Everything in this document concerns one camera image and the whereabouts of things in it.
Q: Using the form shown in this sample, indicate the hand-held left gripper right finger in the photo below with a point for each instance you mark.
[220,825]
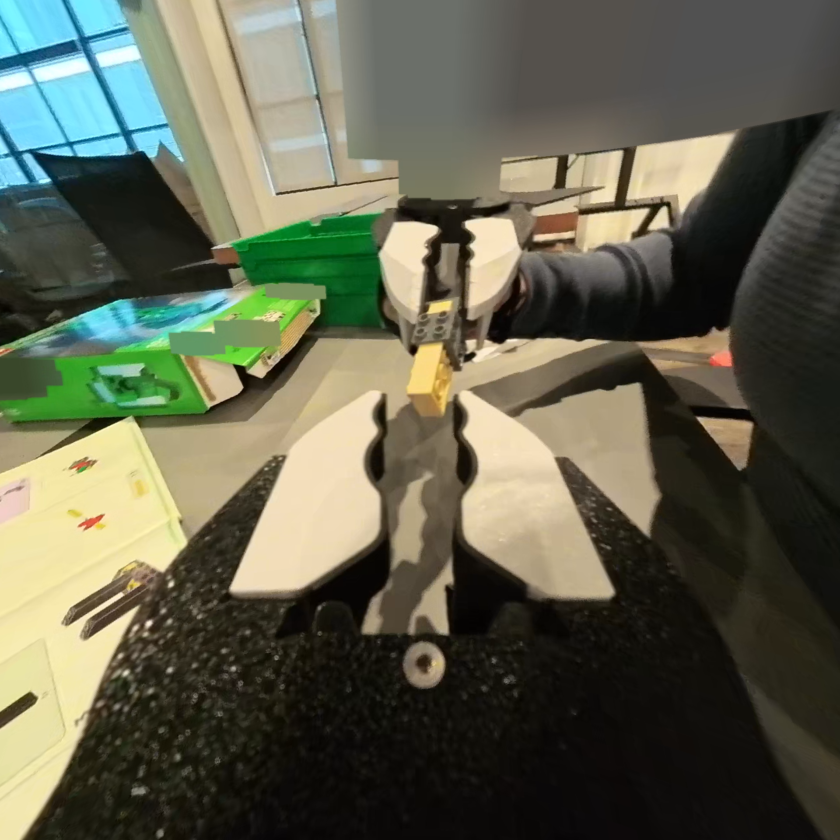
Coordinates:
[525,505]

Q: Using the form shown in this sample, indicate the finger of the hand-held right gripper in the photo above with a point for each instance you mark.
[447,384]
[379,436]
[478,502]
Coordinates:
[495,262]
[403,269]

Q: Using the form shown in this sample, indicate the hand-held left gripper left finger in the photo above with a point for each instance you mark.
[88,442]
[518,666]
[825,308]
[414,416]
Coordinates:
[315,499]

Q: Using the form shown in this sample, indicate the grey square toy brick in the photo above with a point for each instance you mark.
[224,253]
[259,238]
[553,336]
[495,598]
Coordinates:
[434,326]

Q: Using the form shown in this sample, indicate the tan long toy brick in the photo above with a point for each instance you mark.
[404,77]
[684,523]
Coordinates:
[430,384]

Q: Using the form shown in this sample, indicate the person's right forearm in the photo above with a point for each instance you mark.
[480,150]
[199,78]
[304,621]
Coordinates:
[623,289]

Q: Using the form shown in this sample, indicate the person's right hand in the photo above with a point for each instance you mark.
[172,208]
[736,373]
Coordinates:
[508,315]

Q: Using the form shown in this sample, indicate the stack of green plastic crates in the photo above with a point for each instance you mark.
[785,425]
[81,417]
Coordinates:
[315,262]

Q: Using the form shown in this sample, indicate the black-legged background table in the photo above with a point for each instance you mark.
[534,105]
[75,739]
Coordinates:
[590,197]

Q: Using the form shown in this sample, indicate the white-framed window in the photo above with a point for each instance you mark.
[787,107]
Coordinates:
[289,92]

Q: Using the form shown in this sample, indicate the green toy set box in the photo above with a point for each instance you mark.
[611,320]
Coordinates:
[118,354]

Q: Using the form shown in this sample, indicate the brown cardboard sheet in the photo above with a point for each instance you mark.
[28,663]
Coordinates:
[176,177]

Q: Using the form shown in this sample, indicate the small red object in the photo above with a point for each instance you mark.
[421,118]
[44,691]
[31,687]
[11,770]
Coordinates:
[722,358]

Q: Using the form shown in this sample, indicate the pale green instruction booklet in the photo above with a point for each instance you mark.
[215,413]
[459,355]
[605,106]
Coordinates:
[59,558]

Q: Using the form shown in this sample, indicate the person's torso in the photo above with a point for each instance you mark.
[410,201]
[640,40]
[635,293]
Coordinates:
[794,295]

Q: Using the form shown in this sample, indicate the blue-paned window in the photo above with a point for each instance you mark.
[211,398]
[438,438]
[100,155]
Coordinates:
[72,72]

